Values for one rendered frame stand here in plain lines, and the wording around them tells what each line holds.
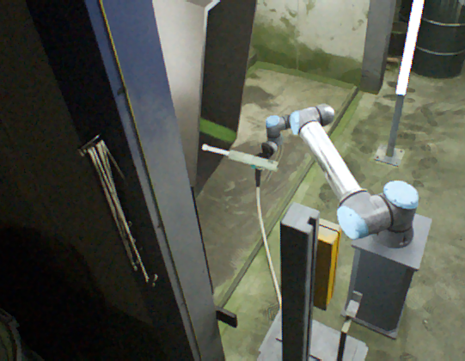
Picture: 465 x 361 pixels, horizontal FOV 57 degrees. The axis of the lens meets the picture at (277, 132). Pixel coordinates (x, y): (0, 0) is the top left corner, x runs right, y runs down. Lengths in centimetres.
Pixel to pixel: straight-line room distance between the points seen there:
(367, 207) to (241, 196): 137
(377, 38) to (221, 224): 208
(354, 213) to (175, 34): 103
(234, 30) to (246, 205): 121
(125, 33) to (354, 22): 305
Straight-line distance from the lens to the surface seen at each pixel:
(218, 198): 304
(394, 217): 189
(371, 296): 233
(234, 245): 277
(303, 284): 92
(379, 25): 383
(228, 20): 239
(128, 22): 100
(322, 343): 161
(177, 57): 186
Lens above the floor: 226
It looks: 39 degrees down
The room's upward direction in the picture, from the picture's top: 1 degrees counter-clockwise
